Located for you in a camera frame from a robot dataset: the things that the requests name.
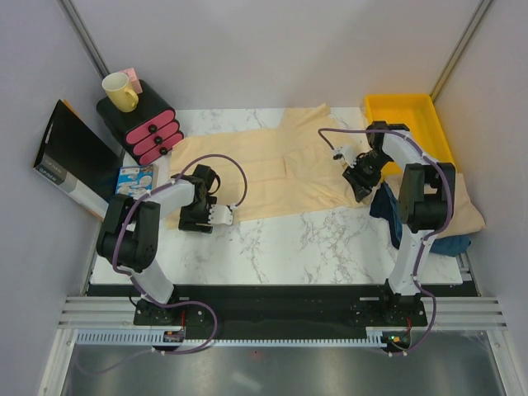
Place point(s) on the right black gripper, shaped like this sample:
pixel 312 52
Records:
pixel 360 191

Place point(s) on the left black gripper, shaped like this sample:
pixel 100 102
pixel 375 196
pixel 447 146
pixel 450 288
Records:
pixel 188 223

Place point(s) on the cream yellow t shirt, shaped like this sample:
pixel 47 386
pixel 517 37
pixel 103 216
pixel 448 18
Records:
pixel 271 172

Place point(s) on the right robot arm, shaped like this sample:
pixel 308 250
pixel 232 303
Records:
pixel 425 200

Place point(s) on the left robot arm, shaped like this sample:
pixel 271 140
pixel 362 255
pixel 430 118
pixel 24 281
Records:
pixel 128 238

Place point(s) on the folded navy t shirt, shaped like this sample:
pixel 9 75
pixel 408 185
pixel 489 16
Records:
pixel 385 206

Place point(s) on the blue picture book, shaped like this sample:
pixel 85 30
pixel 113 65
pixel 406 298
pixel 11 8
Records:
pixel 135 181

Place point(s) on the yellow plastic bin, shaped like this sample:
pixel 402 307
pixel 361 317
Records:
pixel 418 113

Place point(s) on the black pink drawer unit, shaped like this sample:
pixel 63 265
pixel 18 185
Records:
pixel 147 133

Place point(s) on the folded blue t shirt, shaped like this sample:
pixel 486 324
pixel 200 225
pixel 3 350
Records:
pixel 451 246

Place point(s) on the folded beige t shirt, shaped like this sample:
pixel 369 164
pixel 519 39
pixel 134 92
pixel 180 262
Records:
pixel 466 218

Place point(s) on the black cardboard box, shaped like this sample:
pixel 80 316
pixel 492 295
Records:
pixel 77 161

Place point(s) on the yellow ceramic mug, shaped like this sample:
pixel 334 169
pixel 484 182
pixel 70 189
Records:
pixel 119 90

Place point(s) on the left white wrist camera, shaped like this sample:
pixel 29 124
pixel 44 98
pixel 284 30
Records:
pixel 220 214

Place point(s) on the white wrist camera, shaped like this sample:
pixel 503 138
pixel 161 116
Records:
pixel 220 214
pixel 346 155

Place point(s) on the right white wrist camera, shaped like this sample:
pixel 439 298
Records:
pixel 346 155

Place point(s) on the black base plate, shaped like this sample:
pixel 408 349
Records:
pixel 282 313

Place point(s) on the left white cable duct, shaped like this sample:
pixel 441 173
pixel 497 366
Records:
pixel 130 337

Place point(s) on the white cable duct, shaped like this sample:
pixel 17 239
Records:
pixel 130 337
pixel 402 335

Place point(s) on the right white cable duct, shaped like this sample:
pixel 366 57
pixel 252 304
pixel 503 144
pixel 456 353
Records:
pixel 402 335

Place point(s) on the right corner aluminium post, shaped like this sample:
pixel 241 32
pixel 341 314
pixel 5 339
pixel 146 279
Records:
pixel 470 31

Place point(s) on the corner aluminium post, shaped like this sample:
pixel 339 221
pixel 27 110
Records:
pixel 470 31
pixel 80 29

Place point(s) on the aluminium frame rail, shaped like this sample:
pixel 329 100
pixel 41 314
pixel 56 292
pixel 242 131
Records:
pixel 452 313

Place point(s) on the left corner aluminium post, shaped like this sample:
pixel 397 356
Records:
pixel 80 29

